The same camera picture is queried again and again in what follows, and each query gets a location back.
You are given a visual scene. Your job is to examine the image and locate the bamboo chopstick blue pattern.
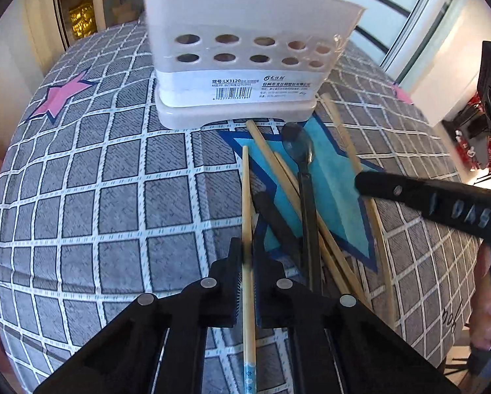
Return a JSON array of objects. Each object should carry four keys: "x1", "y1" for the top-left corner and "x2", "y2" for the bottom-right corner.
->
[{"x1": 242, "y1": 146, "x2": 257, "y2": 394}]

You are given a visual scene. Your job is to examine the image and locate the person's right hand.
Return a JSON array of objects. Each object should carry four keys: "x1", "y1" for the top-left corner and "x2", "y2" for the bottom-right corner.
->
[{"x1": 469, "y1": 242, "x2": 491, "y2": 350}]

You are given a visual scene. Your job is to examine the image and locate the long plain bamboo chopstick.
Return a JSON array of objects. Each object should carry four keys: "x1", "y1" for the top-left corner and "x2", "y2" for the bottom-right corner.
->
[{"x1": 318, "y1": 92, "x2": 399, "y2": 331}]

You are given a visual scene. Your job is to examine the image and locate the dark plastic spoon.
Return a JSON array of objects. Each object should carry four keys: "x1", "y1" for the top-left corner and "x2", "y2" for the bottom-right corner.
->
[{"x1": 281, "y1": 123, "x2": 322, "y2": 295}]

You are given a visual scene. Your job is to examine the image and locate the slanted bamboo chopstick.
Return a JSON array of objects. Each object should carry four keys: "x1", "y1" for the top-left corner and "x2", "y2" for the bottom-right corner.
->
[{"x1": 275, "y1": 152, "x2": 351, "y2": 295}]

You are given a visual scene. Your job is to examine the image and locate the white refrigerator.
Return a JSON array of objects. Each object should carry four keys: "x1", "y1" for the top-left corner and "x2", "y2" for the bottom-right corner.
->
[{"x1": 346, "y1": 0, "x2": 452, "y2": 83}]

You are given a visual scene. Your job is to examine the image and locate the grey checkered star tablecloth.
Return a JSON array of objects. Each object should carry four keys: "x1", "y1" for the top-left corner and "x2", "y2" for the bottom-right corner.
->
[{"x1": 0, "y1": 20, "x2": 479, "y2": 393}]

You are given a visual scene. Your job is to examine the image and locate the white plastic utensil holder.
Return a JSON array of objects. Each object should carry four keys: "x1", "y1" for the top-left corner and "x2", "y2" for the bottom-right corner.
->
[{"x1": 145, "y1": 0, "x2": 364, "y2": 129}]

